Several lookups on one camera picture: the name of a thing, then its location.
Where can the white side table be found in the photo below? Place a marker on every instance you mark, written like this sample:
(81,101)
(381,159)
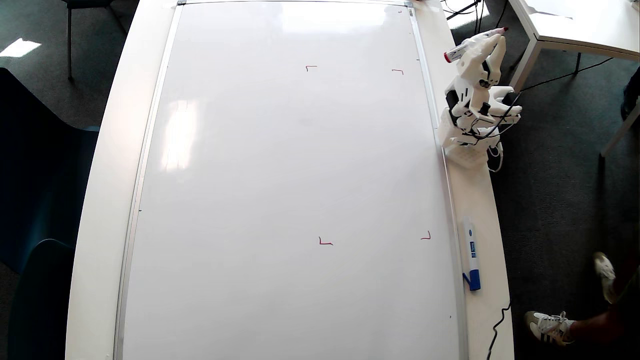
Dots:
(590,25)

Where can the large dark blue chair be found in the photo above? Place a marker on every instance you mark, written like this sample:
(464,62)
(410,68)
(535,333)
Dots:
(40,175)

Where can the white whiteboard with metal frame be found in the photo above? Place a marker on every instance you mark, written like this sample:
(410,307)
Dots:
(250,200)

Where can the white honeycomb base mount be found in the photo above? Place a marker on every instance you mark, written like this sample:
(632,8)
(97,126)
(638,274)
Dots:
(467,157)

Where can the person leg brown trousers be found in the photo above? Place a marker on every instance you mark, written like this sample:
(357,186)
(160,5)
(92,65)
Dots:
(600,325)

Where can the white sneaker with stripes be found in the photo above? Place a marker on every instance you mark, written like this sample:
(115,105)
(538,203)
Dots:
(547,327)
(606,275)

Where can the red whiteboard marker pen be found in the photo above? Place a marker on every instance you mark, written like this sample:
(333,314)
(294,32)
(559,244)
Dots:
(457,53)

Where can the black wrist camera board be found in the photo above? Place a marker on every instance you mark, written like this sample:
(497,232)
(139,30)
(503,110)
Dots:
(511,98)

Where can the blue and white marker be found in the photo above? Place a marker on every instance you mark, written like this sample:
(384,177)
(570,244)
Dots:
(471,250)

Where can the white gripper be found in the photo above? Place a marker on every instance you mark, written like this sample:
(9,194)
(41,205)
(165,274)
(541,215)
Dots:
(481,56)

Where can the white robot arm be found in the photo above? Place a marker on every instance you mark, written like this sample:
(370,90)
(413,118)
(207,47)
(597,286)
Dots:
(467,132)

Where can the dark chair with metal legs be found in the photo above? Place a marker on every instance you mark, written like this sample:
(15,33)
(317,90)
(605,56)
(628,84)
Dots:
(90,2)

